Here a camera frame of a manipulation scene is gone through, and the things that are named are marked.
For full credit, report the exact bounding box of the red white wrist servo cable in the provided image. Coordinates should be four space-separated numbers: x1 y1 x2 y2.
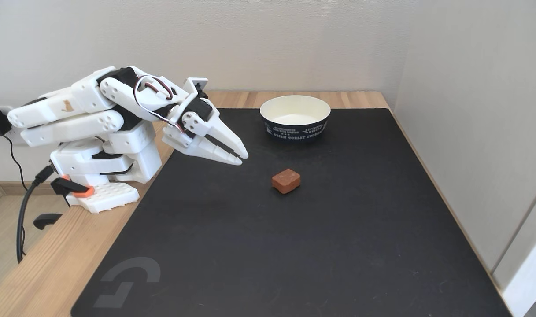
133 75 185 133

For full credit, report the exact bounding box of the black orange table clamp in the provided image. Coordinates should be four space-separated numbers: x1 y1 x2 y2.
33 176 96 231

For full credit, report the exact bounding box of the brown block toy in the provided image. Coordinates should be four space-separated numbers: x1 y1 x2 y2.
272 168 302 195

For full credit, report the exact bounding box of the thick black cable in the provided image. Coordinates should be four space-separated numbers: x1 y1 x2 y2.
15 164 55 264

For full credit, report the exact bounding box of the dark blue paper bowl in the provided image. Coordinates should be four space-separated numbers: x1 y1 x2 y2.
259 95 332 142

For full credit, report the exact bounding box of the white wall outlet plate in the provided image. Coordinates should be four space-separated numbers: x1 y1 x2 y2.
0 106 30 146

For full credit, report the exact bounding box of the black desk mat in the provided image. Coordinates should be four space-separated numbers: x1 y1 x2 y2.
70 107 513 317

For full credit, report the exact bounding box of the thin black adapter cable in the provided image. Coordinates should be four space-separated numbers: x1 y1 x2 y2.
2 134 29 192

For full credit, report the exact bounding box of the white door frame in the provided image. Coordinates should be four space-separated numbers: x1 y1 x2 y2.
491 174 536 317

